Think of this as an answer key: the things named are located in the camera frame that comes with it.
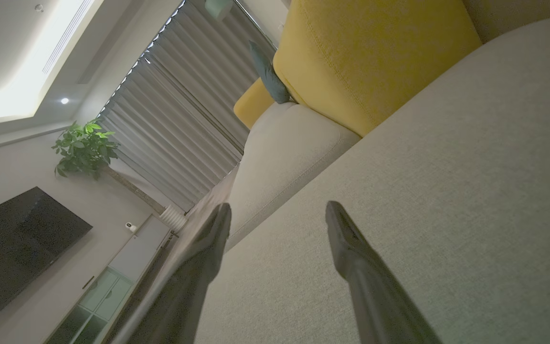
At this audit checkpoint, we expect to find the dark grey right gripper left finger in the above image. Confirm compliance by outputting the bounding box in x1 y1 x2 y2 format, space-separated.
127 203 233 344

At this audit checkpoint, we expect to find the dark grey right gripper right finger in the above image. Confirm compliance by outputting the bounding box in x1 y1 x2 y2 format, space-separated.
325 201 443 344

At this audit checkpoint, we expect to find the white ribbed plant pot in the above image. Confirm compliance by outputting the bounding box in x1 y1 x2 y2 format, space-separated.
159 204 188 232

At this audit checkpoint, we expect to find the white glass-door TV cabinet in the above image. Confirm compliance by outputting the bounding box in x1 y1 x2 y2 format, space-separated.
43 215 173 344

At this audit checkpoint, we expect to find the grey fabric sofa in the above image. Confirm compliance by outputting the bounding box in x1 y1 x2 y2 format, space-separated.
160 0 550 344

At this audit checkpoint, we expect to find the grey pleated curtain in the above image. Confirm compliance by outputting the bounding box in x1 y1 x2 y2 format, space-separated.
96 0 278 213

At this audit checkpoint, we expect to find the green potted tree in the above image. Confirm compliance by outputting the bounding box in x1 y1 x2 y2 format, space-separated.
52 119 167 214

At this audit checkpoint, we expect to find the black flat television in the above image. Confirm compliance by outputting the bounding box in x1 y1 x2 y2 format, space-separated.
0 186 93 319

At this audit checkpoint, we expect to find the small yellow sofa cushion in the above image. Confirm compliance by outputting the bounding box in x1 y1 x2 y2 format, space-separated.
233 78 275 130

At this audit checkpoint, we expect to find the dark teal throw pillow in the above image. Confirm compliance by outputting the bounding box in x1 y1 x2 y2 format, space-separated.
249 40 291 104

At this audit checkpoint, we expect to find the large yellow sofa cushion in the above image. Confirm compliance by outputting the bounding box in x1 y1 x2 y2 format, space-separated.
273 0 482 138

